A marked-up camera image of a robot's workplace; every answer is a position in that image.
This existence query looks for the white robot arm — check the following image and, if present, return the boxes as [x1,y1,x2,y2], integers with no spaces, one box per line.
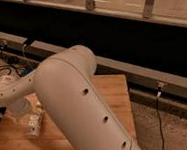
[0,45,142,150]

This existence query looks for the grey metal floor rail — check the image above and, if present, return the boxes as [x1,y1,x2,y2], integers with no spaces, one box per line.
[0,32,187,111]

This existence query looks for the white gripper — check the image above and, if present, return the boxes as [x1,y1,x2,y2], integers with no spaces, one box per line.
[8,98,43,120]

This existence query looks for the white plastic bottle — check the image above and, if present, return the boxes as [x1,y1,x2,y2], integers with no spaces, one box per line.
[26,111,44,138]

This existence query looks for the black coiled cable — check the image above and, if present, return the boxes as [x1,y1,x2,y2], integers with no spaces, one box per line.
[0,62,25,83]

